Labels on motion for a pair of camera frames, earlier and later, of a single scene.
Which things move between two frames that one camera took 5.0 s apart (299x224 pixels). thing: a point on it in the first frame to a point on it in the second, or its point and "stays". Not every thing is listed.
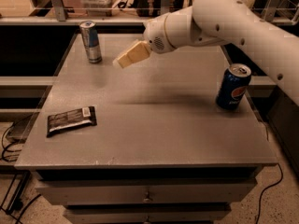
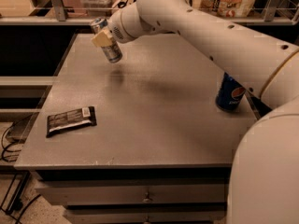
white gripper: x=155 y=36 to x=116 y=27
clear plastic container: x=97 y=1 stays
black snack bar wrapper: x=70 y=120 stays
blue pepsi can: x=233 y=87 stays
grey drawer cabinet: x=147 y=143 stays
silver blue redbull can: x=90 y=35 to x=111 y=51
